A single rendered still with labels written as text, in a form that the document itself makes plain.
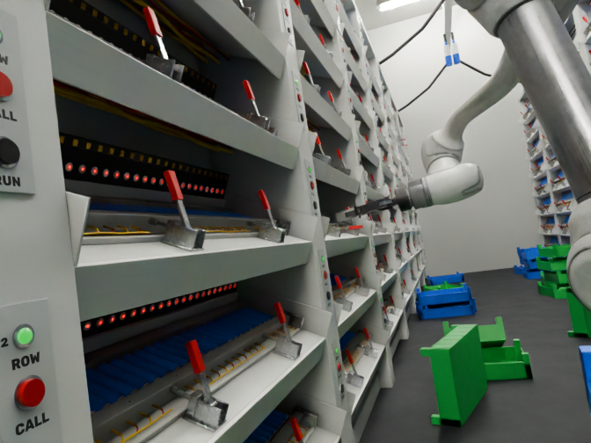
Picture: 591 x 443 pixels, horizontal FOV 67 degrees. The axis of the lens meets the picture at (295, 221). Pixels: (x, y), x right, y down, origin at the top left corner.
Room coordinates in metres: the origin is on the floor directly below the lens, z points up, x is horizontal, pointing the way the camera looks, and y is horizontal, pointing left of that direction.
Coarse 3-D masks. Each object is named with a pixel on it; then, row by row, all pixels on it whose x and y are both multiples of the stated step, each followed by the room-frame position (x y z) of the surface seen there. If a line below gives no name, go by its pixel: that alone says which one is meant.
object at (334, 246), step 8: (328, 216) 1.60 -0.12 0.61; (328, 224) 0.98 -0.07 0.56; (360, 224) 1.56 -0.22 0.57; (368, 224) 1.55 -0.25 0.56; (360, 232) 1.56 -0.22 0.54; (368, 232) 1.56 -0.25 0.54; (328, 240) 1.02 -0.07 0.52; (336, 240) 1.10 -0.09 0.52; (344, 240) 1.18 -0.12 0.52; (352, 240) 1.29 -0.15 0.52; (360, 240) 1.42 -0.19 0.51; (328, 248) 1.04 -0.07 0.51; (336, 248) 1.12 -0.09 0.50; (344, 248) 1.21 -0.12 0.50; (352, 248) 1.32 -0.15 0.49; (360, 248) 1.46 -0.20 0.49; (328, 256) 1.06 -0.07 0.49
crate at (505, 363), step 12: (492, 348) 1.66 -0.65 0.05; (504, 348) 1.65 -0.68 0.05; (516, 348) 1.63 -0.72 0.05; (492, 360) 1.67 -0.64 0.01; (504, 360) 1.66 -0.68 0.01; (516, 360) 1.64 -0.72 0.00; (528, 360) 1.45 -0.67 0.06; (492, 372) 1.49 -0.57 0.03; (504, 372) 1.48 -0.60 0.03; (516, 372) 1.46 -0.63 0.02; (528, 372) 1.45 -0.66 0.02
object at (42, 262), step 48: (0, 0) 0.28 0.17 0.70; (48, 48) 0.32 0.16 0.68; (48, 96) 0.31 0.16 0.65; (48, 144) 0.31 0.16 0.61; (0, 192) 0.27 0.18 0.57; (48, 192) 0.30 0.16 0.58; (0, 240) 0.27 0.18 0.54; (48, 240) 0.30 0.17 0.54; (0, 288) 0.26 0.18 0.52; (48, 288) 0.30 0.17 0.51
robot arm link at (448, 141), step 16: (512, 64) 1.03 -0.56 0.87; (496, 80) 1.08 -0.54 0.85; (512, 80) 1.05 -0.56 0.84; (480, 96) 1.15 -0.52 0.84; (496, 96) 1.11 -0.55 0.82; (464, 112) 1.24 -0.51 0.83; (480, 112) 1.20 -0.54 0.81; (448, 128) 1.33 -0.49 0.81; (464, 128) 1.32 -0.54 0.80; (432, 144) 1.37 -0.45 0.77; (448, 144) 1.34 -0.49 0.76; (432, 160) 1.36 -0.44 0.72
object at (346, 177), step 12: (312, 144) 0.98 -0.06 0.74; (312, 156) 0.99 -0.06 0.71; (324, 156) 1.15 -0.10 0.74; (324, 168) 1.10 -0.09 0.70; (336, 168) 1.42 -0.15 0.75; (348, 168) 1.57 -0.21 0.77; (360, 168) 1.55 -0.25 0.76; (324, 180) 1.13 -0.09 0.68; (336, 180) 1.24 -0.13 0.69; (348, 180) 1.38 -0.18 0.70; (360, 180) 1.56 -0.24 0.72
